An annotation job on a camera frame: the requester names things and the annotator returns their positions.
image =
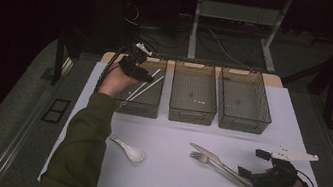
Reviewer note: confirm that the white ceramic spoon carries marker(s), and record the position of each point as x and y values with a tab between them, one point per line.
133	153

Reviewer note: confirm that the white table sheet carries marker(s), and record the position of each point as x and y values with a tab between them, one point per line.
181	133

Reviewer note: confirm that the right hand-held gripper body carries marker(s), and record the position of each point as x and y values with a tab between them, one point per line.
277	178

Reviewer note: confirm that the smoky clear plastic bin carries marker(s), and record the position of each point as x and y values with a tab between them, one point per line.
193	92
149	101
243	100

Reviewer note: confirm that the metal table knife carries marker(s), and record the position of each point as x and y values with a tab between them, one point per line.
208	155

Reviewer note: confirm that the metal fork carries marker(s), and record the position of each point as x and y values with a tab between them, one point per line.
200	158

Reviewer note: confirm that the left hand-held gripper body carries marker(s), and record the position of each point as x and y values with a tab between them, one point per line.
132	62

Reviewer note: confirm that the white metal desk frame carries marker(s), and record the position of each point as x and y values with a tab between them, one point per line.
195	27

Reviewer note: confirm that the person's left hand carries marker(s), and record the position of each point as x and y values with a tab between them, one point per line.
117	82

